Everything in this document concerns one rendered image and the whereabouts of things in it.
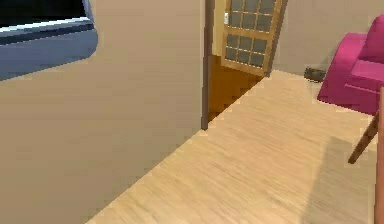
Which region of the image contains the wooden glass-paned room door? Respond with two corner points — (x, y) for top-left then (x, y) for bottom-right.
(220, 0), (284, 77)

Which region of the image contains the small dark grey object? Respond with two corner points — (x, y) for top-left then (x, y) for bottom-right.
(304, 67), (327, 83)

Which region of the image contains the pink armchair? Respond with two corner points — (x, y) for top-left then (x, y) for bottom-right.
(316, 13), (384, 116)

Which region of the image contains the brown wooden table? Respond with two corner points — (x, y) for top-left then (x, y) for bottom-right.
(347, 87), (384, 224)

